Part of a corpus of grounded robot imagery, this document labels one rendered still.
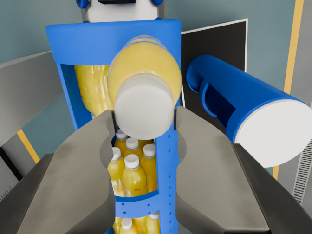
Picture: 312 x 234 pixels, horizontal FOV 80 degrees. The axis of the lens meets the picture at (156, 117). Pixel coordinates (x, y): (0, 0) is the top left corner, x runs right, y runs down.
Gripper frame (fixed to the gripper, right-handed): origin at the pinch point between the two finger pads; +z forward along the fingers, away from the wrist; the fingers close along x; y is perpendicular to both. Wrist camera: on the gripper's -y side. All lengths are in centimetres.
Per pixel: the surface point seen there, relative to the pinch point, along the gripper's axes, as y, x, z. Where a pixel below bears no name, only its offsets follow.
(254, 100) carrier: 24, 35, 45
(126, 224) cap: 63, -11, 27
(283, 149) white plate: 41, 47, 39
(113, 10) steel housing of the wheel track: -4, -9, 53
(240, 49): 27, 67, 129
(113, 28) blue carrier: -2.6, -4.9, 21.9
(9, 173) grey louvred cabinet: 130, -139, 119
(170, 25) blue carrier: -2.1, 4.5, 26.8
